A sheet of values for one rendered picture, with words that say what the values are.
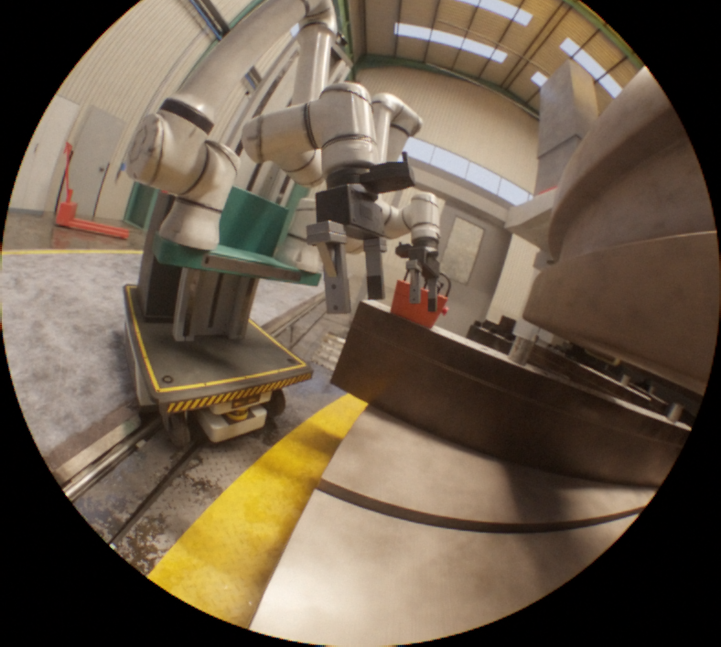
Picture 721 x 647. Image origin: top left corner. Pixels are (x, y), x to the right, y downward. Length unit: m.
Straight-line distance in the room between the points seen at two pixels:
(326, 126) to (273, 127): 0.09
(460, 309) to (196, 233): 3.89
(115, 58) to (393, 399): 6.89
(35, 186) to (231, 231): 4.94
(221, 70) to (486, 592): 1.24
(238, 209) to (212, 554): 1.10
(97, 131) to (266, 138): 6.02
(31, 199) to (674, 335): 6.09
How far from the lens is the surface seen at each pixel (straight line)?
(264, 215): 0.98
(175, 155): 0.59
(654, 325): 0.64
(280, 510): 0.94
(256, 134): 0.43
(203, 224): 0.70
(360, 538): 0.61
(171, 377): 0.84
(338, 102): 0.40
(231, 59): 0.66
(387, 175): 0.32
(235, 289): 1.10
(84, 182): 6.34
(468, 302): 4.17
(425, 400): 0.95
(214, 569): 0.84
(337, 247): 0.28
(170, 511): 0.91
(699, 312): 0.60
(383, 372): 0.95
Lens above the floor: 0.83
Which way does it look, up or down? 5 degrees down
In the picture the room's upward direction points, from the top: 20 degrees clockwise
